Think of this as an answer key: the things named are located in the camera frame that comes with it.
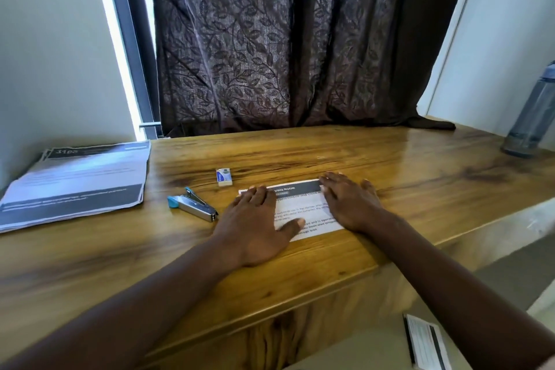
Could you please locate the person's left hand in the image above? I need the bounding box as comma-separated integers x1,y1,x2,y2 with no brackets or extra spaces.
212,185,305,269

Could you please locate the printed paper sheet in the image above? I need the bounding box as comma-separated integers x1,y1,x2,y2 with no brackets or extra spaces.
237,179,346,243

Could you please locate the person's left forearm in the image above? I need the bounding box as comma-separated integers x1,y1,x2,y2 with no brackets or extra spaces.
0,233,246,370

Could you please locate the grey translucent water bottle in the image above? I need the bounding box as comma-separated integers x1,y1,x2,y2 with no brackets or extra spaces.
500,60,555,159

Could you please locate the dark window frame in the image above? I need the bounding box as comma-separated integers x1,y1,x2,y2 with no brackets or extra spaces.
100,0,163,141

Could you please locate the stack of printed paper sheets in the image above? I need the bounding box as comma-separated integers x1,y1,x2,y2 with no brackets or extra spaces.
0,140,152,234

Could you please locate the blue and silver stapler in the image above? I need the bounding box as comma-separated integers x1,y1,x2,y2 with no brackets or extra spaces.
167,187,219,222

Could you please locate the person's right forearm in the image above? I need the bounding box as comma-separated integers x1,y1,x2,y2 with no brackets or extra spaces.
356,211,555,370

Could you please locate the brown leaf-patterned curtain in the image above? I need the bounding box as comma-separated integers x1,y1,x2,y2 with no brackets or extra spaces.
147,0,476,138

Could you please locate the white printed leaflet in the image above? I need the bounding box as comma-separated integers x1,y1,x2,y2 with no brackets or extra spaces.
403,313,454,370

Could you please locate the person's right hand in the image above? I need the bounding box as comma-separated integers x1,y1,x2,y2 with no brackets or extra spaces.
319,171,392,234

